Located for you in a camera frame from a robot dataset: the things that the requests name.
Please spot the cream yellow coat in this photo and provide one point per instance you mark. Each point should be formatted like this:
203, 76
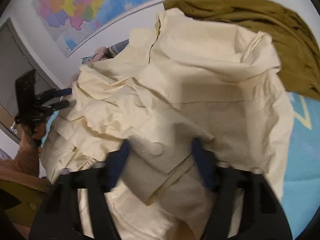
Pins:
181, 80

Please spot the olive brown jacket sleeve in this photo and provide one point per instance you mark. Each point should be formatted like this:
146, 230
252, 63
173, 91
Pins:
22, 193

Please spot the olive green garment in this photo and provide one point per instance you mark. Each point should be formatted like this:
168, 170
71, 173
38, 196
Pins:
292, 37

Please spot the person's left hand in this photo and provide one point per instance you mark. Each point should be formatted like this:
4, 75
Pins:
28, 140

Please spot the grey wooden door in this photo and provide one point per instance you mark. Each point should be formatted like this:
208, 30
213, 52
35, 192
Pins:
15, 61

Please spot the light blue bed sheet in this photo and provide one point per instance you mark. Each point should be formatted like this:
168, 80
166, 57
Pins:
302, 159

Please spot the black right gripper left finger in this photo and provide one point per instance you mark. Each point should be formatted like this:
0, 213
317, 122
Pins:
78, 197

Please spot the colourful wall map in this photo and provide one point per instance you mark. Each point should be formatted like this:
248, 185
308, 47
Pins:
70, 23

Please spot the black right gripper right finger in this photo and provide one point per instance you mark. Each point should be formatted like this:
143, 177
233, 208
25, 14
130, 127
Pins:
245, 205

